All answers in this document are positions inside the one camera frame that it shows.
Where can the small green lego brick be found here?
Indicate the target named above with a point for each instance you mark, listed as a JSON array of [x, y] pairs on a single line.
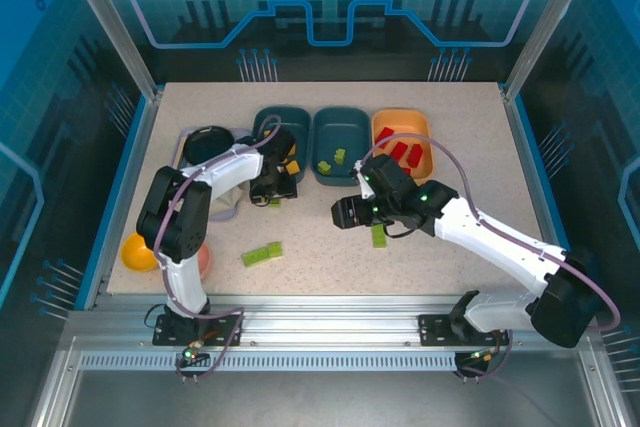
[[340, 156], [325, 167], [274, 249], [274, 203]]

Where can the curved yellow lego brick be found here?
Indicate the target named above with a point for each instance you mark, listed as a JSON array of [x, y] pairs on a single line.
[[292, 149]]

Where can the red lego brick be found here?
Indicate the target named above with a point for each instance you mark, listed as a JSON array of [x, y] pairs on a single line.
[[415, 156], [398, 150], [406, 171], [385, 135]]

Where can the teal plastic container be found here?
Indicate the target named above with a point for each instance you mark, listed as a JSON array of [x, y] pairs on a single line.
[[292, 122], [340, 127]]

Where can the orange plastic container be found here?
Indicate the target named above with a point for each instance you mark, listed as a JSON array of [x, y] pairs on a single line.
[[400, 119]]

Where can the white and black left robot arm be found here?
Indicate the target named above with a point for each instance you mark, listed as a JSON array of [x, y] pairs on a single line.
[[175, 217]]

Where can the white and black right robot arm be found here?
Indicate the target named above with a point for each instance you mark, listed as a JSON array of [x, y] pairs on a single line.
[[490, 242]]

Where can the long green lego brick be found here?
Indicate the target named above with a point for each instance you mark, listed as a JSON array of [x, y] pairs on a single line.
[[255, 257], [379, 239]]

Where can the lavender plastic tray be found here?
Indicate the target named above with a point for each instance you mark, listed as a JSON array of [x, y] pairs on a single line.
[[222, 214]]

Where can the black bowl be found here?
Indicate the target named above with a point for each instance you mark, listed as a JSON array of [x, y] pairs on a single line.
[[207, 144]]

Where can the pink bowl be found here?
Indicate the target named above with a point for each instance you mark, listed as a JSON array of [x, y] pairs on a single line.
[[205, 262]]

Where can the yellow bowl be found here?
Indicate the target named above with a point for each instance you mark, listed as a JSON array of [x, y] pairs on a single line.
[[135, 252]]

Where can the small circuit board green light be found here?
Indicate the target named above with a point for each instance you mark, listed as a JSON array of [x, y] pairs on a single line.
[[475, 357], [192, 353]]

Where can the grey metal shelf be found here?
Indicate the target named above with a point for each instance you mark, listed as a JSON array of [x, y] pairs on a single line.
[[325, 397]]

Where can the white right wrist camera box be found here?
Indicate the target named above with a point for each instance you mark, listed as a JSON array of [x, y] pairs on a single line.
[[364, 187]]

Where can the aluminium mounting rail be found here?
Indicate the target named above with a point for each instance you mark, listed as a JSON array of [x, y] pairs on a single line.
[[325, 322]]

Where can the blue table side rail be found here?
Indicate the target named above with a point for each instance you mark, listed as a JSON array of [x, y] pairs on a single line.
[[125, 172], [537, 172]]

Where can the aluminium frame post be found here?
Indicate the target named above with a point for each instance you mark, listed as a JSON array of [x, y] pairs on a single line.
[[111, 22], [547, 22]]

